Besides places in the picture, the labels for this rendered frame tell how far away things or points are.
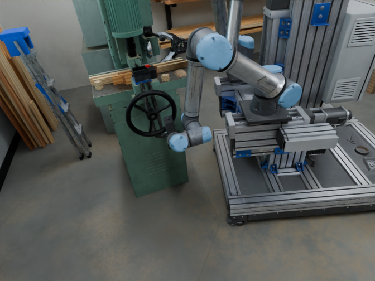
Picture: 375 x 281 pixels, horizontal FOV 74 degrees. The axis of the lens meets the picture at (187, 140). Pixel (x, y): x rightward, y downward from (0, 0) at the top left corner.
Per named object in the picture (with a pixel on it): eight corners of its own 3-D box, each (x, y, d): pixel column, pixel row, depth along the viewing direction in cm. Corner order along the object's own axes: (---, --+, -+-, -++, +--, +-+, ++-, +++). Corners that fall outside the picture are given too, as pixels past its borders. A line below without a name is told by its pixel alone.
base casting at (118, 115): (112, 123, 153) (108, 110, 148) (104, 86, 197) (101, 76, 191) (181, 106, 163) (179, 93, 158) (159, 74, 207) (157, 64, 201)
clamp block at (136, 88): (136, 101, 140) (133, 86, 135) (132, 91, 150) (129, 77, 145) (162, 95, 143) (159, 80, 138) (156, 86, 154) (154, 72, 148)
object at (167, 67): (94, 86, 153) (92, 80, 150) (94, 85, 154) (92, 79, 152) (192, 66, 167) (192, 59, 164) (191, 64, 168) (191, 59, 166)
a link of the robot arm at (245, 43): (250, 62, 160) (252, 40, 152) (230, 59, 166) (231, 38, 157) (255, 56, 168) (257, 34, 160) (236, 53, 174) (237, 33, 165)
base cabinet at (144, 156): (135, 198, 196) (112, 124, 153) (124, 154, 240) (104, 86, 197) (189, 181, 206) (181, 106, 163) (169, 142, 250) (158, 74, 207)
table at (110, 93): (96, 115, 137) (93, 105, 133) (94, 92, 160) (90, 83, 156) (199, 91, 150) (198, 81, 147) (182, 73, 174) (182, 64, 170)
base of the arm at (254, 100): (273, 100, 139) (275, 83, 133) (283, 114, 127) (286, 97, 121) (246, 102, 140) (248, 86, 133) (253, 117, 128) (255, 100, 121)
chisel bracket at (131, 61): (131, 73, 152) (128, 59, 146) (128, 66, 162) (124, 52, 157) (143, 71, 153) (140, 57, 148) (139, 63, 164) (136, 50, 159)
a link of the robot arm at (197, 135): (203, 118, 119) (181, 124, 117) (212, 131, 110) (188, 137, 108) (205, 131, 123) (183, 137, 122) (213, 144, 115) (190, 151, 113)
